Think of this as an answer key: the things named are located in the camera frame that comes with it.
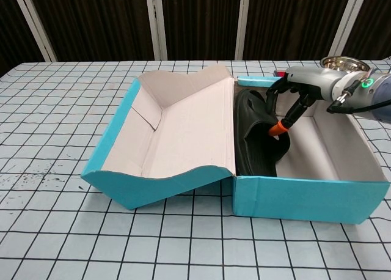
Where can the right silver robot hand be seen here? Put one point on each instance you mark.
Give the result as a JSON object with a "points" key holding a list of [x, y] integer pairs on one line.
{"points": [[314, 81]]}

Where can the black rubber slipper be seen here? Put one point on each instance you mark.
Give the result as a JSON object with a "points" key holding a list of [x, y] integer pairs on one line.
{"points": [[253, 145]]}

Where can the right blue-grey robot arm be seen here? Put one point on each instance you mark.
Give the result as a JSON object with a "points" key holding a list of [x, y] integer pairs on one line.
{"points": [[383, 93]]}

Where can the light blue shoe box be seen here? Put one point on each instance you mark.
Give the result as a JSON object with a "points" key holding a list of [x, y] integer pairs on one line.
{"points": [[183, 139]]}

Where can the steel bowl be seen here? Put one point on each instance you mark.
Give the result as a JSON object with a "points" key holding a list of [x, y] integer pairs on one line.
{"points": [[342, 63]]}

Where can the red stamp pad case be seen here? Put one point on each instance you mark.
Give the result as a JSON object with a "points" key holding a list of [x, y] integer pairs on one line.
{"points": [[279, 74]]}

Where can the checked light blue tablecloth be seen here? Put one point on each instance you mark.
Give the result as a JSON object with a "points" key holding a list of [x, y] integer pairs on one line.
{"points": [[91, 231]]}

